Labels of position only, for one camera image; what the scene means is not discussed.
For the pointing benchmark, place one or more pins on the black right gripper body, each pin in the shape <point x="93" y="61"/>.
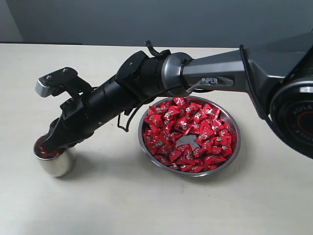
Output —
<point x="83" y="116"/>

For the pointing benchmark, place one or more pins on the steel bowl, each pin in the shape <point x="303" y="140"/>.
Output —
<point x="233" y="122"/>

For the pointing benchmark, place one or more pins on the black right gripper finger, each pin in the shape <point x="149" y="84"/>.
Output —
<point x="55" y="140"/>

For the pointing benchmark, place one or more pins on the pile of red candies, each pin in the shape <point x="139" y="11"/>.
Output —
<point x="210" y="147"/>

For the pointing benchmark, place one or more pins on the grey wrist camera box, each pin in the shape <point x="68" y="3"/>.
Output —
<point x="63" y="80"/>

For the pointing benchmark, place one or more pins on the steel cup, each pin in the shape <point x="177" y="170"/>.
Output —
<point x="60" y="166"/>

